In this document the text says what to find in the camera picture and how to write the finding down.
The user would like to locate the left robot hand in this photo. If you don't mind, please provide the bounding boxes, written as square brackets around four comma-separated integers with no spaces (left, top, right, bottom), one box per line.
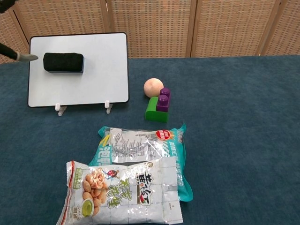
[0,0,39,62]

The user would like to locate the black felt blue eraser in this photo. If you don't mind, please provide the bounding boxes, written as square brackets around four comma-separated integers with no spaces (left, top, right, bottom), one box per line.
[43,52,85,74]

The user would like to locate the white plastic board stand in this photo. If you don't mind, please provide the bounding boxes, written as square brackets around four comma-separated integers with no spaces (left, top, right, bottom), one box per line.
[55,100,114,117]

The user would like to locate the peach coloured ball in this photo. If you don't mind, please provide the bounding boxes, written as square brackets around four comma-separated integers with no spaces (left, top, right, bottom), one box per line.
[143,77,164,98]

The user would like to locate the woven rattan folding screen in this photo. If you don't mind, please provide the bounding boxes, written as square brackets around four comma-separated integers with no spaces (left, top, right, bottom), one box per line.
[0,0,300,64]

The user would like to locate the green toy building block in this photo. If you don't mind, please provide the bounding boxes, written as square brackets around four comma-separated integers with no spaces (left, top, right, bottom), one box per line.
[144,96,170,123]

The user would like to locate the purple toy building brick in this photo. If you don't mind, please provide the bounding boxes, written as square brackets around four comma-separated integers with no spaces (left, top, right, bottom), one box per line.
[156,87,171,113]

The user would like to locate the teal snack bag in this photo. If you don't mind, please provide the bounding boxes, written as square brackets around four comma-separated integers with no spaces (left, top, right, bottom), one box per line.
[88,122,194,202]

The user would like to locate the white peanut snack bag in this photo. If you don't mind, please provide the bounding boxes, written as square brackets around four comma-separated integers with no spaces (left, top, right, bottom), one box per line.
[56,156,183,225]

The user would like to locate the white magnetic whiteboard black frame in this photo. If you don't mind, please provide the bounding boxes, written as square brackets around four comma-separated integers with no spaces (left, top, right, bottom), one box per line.
[27,32,130,108]

